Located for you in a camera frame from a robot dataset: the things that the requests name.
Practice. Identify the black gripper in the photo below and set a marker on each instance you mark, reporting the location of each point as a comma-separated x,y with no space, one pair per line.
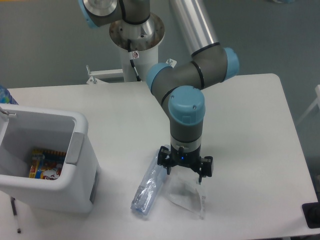
192,160

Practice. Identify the clear plastic wrapper bag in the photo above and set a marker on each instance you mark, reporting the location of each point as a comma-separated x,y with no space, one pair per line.
187,193

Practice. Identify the crushed clear plastic bottle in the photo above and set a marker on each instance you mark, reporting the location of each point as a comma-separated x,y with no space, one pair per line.
149,187

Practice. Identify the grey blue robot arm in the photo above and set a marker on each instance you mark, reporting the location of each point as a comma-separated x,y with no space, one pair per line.
178,90

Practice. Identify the white trash can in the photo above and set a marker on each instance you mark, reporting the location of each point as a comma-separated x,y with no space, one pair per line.
23,129

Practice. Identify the black device at table edge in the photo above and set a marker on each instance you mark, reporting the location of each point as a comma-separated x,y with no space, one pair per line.
311,213

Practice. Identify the colourful snack package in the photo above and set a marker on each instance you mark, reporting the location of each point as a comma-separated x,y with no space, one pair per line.
46,164

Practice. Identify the black pen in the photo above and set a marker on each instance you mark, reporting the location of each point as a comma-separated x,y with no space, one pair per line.
15,215

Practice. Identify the blue water bottle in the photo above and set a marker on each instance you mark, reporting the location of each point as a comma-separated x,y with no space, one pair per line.
6,97

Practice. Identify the white pedestal foot bracket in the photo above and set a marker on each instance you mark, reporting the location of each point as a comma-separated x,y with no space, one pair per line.
104,76

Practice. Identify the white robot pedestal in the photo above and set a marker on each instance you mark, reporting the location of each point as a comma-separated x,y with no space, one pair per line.
138,45

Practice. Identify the white frame at right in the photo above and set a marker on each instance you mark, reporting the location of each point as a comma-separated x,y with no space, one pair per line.
313,107

